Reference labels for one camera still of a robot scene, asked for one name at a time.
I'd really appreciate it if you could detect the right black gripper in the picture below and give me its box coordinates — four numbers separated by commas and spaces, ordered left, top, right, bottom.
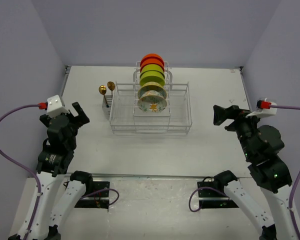
212, 103, 266, 159

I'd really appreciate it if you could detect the floral white ceramic bowl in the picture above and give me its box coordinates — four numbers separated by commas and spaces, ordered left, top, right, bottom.
137, 96, 168, 113

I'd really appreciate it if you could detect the blue patterned yellow bowl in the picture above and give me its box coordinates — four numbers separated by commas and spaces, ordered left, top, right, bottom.
137, 81, 168, 99

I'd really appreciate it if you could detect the lime green bowl front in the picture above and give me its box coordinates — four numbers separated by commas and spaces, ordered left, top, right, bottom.
139, 70, 166, 86

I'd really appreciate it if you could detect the lime green bowl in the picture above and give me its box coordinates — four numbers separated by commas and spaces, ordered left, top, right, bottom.
139, 70, 166, 86
140, 63, 165, 75

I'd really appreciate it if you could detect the orange bowl front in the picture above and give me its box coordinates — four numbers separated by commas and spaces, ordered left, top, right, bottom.
140, 57, 164, 68

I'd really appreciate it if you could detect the orange bowl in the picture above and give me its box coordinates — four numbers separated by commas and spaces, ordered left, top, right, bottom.
140, 57, 164, 68
141, 53, 164, 63

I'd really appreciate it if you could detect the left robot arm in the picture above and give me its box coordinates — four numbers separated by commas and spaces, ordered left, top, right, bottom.
9, 102, 94, 240

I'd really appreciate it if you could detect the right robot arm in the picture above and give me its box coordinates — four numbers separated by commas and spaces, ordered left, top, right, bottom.
213, 100, 300, 240

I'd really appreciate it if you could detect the gold spoon left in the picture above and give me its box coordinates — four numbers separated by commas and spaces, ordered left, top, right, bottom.
98, 85, 109, 108

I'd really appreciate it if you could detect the gold spoon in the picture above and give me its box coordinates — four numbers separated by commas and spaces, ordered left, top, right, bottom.
107, 81, 116, 98
98, 85, 109, 108

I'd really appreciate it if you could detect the white cutlery holder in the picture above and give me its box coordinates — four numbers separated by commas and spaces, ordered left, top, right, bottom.
102, 95, 113, 120

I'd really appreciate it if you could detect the gold spoon right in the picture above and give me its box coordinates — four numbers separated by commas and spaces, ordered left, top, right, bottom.
107, 81, 116, 98

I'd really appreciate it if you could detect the orange bowl rear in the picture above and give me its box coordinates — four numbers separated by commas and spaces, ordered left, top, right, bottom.
141, 53, 164, 63

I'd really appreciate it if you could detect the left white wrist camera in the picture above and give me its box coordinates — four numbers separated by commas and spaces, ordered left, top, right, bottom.
46, 95, 69, 118

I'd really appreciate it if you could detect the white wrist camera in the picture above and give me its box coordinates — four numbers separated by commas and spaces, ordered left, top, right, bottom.
245, 97, 277, 119
46, 95, 69, 118

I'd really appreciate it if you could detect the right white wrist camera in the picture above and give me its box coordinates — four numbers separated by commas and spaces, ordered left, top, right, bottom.
245, 97, 277, 119

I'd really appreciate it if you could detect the white wire dish rack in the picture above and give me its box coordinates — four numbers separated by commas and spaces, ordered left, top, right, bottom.
109, 61, 192, 136

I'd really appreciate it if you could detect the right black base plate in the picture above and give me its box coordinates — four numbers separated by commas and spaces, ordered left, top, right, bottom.
197, 179, 238, 209

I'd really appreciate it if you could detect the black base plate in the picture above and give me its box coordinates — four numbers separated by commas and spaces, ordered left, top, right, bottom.
74, 181, 110, 210
197, 179, 238, 209

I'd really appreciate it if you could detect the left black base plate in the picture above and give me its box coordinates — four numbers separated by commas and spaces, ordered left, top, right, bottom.
74, 181, 110, 210

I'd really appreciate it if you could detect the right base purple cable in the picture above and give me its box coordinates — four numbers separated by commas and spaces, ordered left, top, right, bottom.
188, 186, 226, 213

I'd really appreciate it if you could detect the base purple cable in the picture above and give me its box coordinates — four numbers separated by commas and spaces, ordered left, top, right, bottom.
188, 186, 226, 213
79, 187, 120, 207

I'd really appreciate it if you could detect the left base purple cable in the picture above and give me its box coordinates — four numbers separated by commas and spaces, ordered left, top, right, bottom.
79, 187, 120, 207

